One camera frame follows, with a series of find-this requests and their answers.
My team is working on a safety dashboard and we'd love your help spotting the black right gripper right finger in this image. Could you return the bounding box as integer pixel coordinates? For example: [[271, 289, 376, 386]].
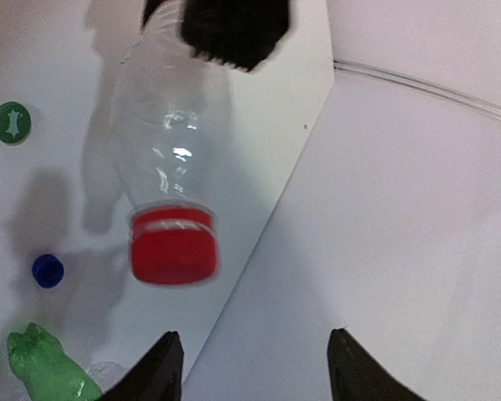
[[327, 328, 423, 401]]

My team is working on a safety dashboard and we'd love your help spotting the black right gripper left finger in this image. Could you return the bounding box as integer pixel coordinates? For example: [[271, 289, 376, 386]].
[[102, 331, 184, 401]]

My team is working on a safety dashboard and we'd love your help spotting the clear Pepsi bottle blue label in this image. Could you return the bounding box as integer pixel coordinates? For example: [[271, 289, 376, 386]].
[[87, 361, 129, 392]]

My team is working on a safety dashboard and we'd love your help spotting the green plastic bottle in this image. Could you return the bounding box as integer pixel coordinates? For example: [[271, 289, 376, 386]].
[[7, 322, 103, 401]]

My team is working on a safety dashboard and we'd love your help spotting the blue Pepsi bottle cap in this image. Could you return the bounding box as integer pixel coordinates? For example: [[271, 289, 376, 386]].
[[31, 254, 64, 289]]

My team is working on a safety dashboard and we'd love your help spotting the clear bottle red label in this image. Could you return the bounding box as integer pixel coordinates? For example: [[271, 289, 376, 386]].
[[109, 1, 232, 286]]

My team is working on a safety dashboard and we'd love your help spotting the green bottle cap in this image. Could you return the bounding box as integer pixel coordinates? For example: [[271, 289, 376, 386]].
[[0, 101, 32, 145]]

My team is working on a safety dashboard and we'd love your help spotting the left aluminium corner post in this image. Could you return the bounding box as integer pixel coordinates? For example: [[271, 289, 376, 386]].
[[333, 59, 501, 122]]

